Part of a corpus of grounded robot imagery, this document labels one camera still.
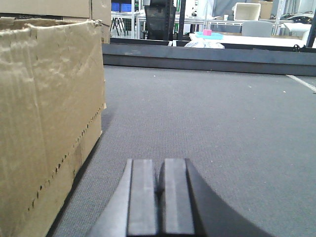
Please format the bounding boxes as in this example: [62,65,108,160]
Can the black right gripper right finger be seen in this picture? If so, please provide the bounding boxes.
[159,158,270,237]

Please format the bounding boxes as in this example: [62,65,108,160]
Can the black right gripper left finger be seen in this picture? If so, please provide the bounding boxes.
[86,159,158,237]

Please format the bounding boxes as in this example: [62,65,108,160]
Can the large brown cardboard box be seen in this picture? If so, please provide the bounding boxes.
[0,18,106,237]

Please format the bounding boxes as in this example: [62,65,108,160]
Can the stacked cardboard boxes behind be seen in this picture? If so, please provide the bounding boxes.
[0,0,112,44]

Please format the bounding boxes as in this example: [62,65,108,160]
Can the white plastic bag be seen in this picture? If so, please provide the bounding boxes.
[185,38,225,49]

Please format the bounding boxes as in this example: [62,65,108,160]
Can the cyan tray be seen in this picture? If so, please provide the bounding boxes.
[194,32,223,40]

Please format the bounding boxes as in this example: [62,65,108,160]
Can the pink cube block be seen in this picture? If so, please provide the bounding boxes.
[203,29,212,36]

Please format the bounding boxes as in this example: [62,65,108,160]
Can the grey chair backrest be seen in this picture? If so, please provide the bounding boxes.
[241,20,273,38]

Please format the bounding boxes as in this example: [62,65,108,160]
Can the white open box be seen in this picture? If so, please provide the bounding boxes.
[232,2,261,21]

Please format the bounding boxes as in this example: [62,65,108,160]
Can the blue storage bins far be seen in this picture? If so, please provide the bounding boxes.
[111,2,131,12]

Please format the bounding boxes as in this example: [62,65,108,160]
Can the dark table edge rail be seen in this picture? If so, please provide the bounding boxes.
[102,39,316,77]

